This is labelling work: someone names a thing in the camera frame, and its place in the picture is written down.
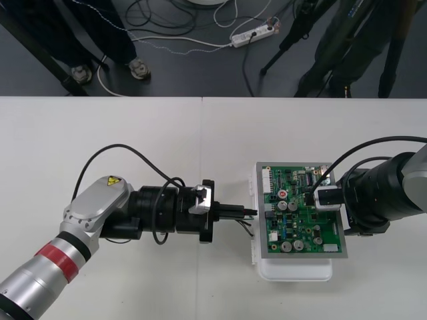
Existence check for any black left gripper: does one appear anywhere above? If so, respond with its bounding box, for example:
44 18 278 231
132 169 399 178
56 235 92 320
175 179 250 245

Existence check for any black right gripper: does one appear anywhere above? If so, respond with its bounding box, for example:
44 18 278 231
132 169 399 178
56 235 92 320
335 171 392 238

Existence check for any black tripod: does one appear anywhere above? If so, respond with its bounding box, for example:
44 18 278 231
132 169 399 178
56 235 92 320
260 0 427 99

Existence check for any white power strip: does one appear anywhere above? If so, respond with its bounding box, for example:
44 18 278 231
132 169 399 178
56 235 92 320
230 21 280 48

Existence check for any white round base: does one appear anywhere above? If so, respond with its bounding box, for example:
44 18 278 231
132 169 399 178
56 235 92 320
188 0 230 7

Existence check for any black metal stand leg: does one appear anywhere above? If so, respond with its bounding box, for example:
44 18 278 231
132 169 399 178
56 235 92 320
0 0 89 97

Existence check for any green circuit board grey frame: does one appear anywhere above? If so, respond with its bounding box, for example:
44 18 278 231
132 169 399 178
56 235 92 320
255 161 350 261

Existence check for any black floor cable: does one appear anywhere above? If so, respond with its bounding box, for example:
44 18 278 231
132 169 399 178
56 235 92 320
242 33 258 98

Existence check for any white power cable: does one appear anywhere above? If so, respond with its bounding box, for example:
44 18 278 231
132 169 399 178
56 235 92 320
96 35 234 98

